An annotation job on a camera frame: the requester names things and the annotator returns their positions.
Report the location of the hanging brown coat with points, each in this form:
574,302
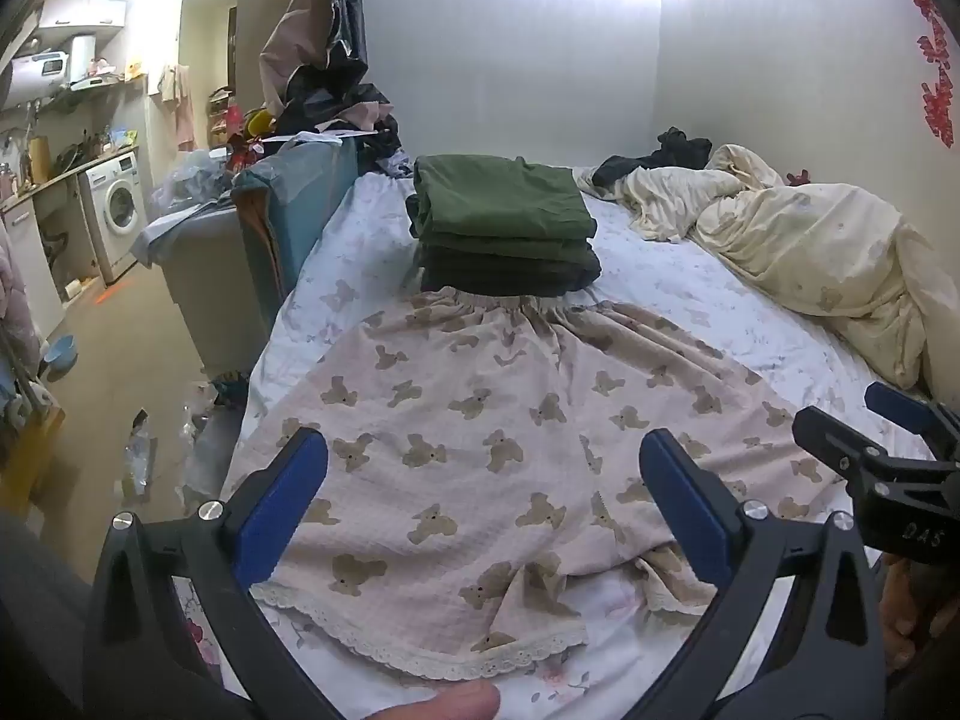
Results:
300,22

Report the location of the black clothes on bed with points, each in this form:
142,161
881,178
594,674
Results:
660,154

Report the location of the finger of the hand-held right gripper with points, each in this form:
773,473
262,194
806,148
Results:
900,406
829,439

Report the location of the pile of dark clothes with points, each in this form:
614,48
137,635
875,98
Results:
337,105

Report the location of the white floral bedsheet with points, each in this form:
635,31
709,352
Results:
675,270

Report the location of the blue bowl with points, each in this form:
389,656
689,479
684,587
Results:
58,354

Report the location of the person's left hand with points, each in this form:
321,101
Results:
435,705

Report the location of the white paper sheet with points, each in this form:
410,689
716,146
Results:
326,136

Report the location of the pink bear-print pants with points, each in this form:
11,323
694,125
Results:
480,427

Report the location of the white washing machine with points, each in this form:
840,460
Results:
116,210

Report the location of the white wall cabinet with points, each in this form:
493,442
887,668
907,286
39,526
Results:
82,13

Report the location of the folded green pants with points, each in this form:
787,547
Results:
499,199

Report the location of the clear plastic bag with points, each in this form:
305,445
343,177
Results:
139,457

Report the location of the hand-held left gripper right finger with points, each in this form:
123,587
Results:
686,506

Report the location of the person's right hand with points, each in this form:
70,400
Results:
911,615

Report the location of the cream bear-print quilt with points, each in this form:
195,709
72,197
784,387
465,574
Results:
817,255

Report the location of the grey storage box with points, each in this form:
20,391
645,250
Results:
210,277

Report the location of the red wall decoration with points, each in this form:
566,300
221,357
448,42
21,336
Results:
934,75

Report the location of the blue-grey bed board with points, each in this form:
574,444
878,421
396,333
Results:
300,195

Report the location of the hanging pink towel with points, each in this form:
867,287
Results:
178,101

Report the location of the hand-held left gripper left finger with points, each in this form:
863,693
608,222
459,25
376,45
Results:
289,499

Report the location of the white water heater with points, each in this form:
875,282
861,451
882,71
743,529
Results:
41,71

